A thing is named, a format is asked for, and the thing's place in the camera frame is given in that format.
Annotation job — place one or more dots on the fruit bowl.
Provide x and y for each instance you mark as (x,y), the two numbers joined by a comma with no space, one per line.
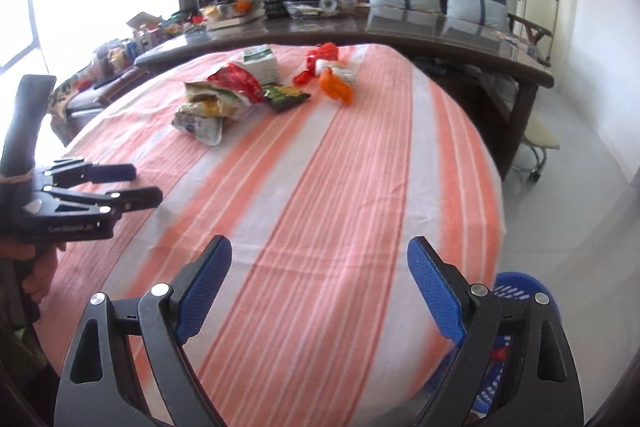
(225,9)

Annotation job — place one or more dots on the floral sofa cover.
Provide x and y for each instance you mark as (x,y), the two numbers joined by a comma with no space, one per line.
(515,39)

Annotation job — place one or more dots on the round table with striped cloth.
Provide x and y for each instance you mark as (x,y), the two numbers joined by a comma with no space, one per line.
(325,207)

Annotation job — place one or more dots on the white wrapper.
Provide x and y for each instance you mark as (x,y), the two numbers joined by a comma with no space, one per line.
(345,74)

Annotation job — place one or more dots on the row of small bottles and boxes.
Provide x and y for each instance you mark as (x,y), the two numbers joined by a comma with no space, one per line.
(125,52)

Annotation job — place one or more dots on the brown side cabinet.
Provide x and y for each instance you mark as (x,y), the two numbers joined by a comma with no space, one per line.
(85,107)

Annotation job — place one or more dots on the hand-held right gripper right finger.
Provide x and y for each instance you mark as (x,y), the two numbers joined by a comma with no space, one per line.
(437,292)

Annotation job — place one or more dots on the dark wooden coffee table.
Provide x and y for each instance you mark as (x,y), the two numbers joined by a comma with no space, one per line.
(400,32)

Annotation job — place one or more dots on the dark green snack packet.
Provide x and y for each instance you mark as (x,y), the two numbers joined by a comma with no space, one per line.
(285,97)

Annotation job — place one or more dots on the orange plastic bag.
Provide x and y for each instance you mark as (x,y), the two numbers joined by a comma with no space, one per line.
(332,88)

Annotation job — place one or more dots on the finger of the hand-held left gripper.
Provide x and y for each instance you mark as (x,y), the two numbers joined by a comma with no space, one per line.
(115,172)
(135,199)

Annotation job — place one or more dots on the thick book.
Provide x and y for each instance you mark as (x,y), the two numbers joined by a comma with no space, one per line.
(235,22)

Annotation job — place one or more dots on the red snack packet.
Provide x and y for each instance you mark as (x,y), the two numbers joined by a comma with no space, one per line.
(240,82)

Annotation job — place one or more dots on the glass bowl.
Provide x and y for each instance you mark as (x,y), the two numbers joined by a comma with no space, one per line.
(305,8)

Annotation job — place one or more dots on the blue plastic wastebasket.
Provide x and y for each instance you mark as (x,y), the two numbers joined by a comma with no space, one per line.
(515,287)

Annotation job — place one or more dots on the white blue snack packet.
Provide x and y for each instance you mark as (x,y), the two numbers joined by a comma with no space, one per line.
(200,128)

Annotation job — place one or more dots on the white green milk carton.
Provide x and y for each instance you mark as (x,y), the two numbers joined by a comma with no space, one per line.
(260,64)

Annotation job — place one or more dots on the black ribbed jar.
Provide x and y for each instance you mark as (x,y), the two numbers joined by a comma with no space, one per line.
(276,2)

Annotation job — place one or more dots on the cream rolling stool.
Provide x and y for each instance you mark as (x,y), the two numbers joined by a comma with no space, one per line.
(540,137)

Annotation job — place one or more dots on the yellow snack packet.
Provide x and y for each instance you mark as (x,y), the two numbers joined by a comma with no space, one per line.
(205,104)

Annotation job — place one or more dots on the clear tape roll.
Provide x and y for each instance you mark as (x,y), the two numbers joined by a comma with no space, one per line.
(328,3)

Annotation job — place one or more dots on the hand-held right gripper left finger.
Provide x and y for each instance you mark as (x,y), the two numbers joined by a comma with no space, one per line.
(205,287)

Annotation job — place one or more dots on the open cardboard box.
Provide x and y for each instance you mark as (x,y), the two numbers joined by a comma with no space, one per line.
(145,22)

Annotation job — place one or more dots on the person's left hand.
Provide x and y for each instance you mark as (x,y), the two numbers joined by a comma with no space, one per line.
(42,274)

